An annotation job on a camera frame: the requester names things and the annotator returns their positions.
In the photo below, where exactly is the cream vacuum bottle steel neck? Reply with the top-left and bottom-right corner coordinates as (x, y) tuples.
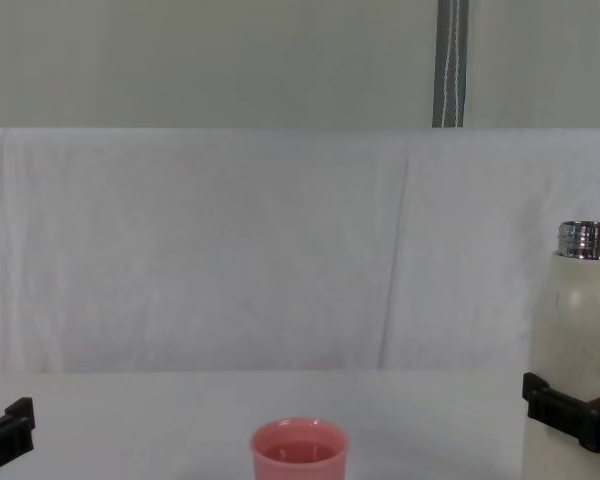
(522, 219), (600, 480)

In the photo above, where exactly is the white table cloth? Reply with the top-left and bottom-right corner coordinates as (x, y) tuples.
(0, 369), (600, 480)

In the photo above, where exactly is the pink plastic cup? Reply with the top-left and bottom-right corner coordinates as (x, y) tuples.
(249, 416), (351, 480)

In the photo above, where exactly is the white wrinkled curtain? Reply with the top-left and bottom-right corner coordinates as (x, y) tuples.
(0, 126), (600, 374)

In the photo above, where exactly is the pale plain curtain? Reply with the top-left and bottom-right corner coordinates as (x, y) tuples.
(462, 0), (600, 131)

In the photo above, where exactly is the grey striped post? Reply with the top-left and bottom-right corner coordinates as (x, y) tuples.
(431, 0), (470, 130)

